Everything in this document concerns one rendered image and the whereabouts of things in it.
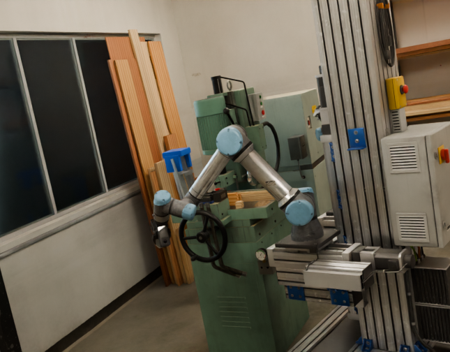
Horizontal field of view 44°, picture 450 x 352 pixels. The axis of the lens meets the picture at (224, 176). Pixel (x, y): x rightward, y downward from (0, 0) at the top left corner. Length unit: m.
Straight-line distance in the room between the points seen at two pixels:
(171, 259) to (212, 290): 1.44
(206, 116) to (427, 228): 1.32
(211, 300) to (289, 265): 0.79
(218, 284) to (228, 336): 0.32
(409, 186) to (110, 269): 2.68
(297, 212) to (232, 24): 3.48
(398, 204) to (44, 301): 2.41
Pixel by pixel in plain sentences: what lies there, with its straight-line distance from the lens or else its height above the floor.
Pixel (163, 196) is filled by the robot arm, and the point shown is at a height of 1.13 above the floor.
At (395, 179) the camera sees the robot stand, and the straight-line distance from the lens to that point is 2.41.
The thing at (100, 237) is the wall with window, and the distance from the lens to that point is 4.33.
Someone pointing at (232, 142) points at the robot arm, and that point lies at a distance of 2.32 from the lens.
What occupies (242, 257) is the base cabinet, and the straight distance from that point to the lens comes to 3.07.
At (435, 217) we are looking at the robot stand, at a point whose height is 0.89.
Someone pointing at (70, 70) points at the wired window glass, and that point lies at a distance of 4.42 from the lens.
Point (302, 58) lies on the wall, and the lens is 5.36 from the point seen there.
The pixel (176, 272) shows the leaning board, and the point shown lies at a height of 0.12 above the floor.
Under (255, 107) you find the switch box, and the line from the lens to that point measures 3.30.
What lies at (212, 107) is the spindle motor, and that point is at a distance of 3.04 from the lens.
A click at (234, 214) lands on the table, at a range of 3.00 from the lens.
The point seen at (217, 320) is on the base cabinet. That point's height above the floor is 0.25.
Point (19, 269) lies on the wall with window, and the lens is 3.73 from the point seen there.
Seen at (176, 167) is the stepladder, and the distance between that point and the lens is 4.01.
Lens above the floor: 1.57
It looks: 9 degrees down
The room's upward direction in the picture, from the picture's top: 10 degrees counter-clockwise
